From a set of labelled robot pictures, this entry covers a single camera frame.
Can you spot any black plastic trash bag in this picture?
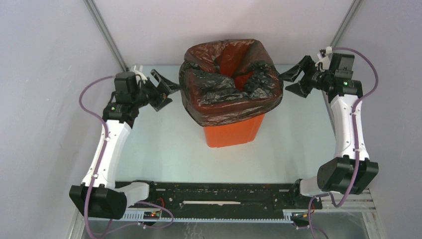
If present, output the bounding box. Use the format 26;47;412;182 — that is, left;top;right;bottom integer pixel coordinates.
179;39;283;127

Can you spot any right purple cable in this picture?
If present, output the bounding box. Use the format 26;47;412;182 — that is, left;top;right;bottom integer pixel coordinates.
295;47;380;239

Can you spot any grey cable duct strip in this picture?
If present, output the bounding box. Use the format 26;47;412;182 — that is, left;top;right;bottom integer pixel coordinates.
118;211;293;223

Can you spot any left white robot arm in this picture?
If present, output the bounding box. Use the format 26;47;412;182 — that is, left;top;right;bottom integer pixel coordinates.
69;69;180;220

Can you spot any orange plastic trash bin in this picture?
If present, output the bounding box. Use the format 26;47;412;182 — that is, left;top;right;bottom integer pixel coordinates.
203;41;266;148

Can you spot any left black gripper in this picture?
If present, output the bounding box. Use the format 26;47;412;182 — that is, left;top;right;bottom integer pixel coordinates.
132;70;183;112

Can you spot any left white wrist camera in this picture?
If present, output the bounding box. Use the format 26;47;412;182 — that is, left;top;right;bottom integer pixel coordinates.
129;64;145;78

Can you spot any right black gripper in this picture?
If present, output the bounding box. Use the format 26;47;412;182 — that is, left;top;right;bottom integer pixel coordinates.
276;55;332;99

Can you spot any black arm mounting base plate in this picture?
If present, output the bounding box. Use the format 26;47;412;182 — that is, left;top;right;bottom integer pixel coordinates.
115;180;323;219

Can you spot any aluminium frame rail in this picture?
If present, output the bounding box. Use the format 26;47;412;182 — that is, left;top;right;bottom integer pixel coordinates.
76;188;377;212

